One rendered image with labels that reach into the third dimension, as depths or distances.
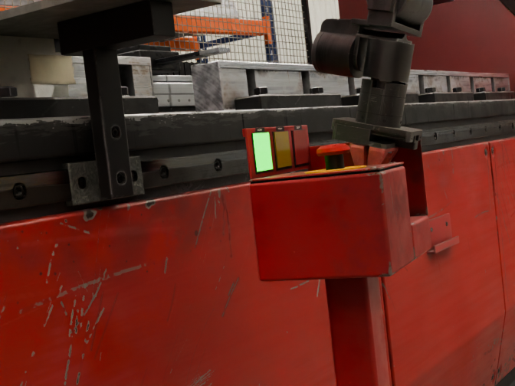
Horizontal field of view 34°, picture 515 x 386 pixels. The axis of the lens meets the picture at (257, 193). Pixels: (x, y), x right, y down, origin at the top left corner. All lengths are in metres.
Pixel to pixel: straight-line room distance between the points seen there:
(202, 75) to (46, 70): 0.39
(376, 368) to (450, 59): 2.14
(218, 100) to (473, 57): 1.74
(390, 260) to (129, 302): 0.32
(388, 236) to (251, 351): 0.40
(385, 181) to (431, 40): 2.20
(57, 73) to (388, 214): 0.48
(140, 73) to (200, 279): 0.33
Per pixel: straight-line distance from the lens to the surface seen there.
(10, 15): 1.00
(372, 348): 1.04
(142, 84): 1.27
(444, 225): 1.95
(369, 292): 1.03
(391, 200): 0.95
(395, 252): 0.95
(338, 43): 1.08
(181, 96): 1.77
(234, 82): 1.47
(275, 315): 1.31
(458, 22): 3.08
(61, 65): 1.16
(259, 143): 1.00
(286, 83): 1.62
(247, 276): 1.24
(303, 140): 1.13
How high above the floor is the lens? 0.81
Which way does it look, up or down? 3 degrees down
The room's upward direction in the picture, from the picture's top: 6 degrees counter-clockwise
